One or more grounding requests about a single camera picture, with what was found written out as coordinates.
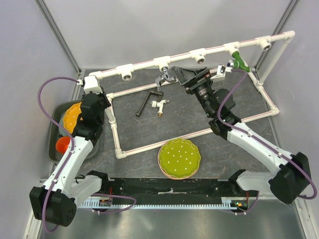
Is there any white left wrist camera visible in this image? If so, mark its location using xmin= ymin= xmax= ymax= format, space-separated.
xmin=76 ymin=76 xmax=103 ymax=94

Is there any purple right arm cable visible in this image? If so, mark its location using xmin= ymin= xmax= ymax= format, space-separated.
xmin=217 ymin=68 xmax=318 ymax=215

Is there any orange plastic cup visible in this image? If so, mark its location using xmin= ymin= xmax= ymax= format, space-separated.
xmin=55 ymin=136 xmax=71 ymax=155

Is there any white plastic faucet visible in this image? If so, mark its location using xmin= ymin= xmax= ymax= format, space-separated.
xmin=151 ymin=100 xmax=170 ymax=117

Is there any pink rimmed plate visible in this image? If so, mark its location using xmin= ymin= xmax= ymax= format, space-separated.
xmin=158 ymin=151 xmax=201 ymax=179

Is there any dark grey lever faucet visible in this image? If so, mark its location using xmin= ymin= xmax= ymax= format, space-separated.
xmin=136 ymin=91 xmax=164 ymax=118

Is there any orange dotted plate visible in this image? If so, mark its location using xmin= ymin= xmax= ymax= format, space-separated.
xmin=62 ymin=102 xmax=82 ymax=134

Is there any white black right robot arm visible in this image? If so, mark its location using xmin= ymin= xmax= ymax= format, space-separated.
xmin=171 ymin=66 xmax=318 ymax=204

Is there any white PVC pipe frame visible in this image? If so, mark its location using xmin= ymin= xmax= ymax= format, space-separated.
xmin=89 ymin=30 xmax=296 ymax=159

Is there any green dotted plate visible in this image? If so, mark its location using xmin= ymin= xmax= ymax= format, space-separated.
xmin=158 ymin=138 xmax=201 ymax=180

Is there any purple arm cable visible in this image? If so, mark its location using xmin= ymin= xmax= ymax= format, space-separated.
xmin=37 ymin=76 xmax=82 ymax=233
xmin=217 ymin=68 xmax=318 ymax=215

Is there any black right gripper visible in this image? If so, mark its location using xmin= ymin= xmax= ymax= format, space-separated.
xmin=172 ymin=66 xmax=214 ymax=118

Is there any grey cable duct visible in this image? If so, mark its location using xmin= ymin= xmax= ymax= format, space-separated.
xmin=79 ymin=194 xmax=248 ymax=210

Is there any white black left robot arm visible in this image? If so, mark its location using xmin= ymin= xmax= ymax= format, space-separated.
xmin=29 ymin=92 xmax=111 ymax=227

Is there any grey plate under orange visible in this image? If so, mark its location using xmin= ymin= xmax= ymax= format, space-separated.
xmin=57 ymin=117 xmax=73 ymax=139

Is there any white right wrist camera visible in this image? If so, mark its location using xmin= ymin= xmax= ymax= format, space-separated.
xmin=210 ymin=65 xmax=232 ymax=82

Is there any green plastic faucet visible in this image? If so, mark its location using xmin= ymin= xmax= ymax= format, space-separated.
xmin=226 ymin=51 xmax=251 ymax=73

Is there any dark grey tray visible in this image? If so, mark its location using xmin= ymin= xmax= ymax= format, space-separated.
xmin=48 ymin=100 xmax=101 ymax=163

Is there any chrome metal faucet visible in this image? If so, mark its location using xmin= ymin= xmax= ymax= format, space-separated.
xmin=155 ymin=67 xmax=176 ymax=92

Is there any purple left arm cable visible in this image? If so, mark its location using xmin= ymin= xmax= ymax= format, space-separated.
xmin=37 ymin=76 xmax=82 ymax=233

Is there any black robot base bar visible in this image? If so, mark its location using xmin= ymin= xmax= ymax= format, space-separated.
xmin=86 ymin=170 xmax=257 ymax=202

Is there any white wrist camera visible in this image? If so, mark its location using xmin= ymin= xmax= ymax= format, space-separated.
xmin=210 ymin=65 xmax=232 ymax=82
xmin=76 ymin=76 xmax=103 ymax=94

